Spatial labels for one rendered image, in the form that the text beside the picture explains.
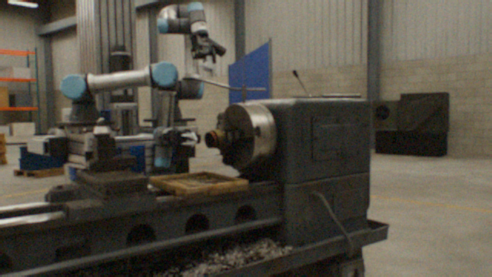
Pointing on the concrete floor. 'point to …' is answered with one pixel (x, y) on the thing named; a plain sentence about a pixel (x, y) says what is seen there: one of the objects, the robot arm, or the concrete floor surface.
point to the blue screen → (251, 75)
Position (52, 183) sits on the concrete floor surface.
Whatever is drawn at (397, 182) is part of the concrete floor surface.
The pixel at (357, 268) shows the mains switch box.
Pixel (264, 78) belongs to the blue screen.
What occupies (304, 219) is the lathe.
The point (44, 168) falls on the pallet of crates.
